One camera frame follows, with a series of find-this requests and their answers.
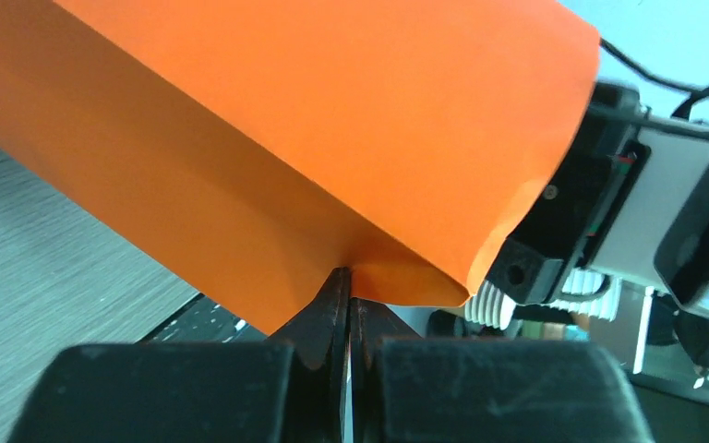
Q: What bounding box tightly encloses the orange paper bag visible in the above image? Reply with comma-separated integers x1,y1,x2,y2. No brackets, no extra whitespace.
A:
0,1,599,333

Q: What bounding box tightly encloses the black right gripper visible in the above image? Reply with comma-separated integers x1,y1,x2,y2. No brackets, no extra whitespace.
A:
487,111,650,305

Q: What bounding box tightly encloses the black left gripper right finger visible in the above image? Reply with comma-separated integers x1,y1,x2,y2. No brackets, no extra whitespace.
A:
349,298,420,442

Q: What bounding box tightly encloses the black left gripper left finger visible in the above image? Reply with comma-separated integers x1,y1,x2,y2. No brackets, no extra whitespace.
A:
269,268,352,442

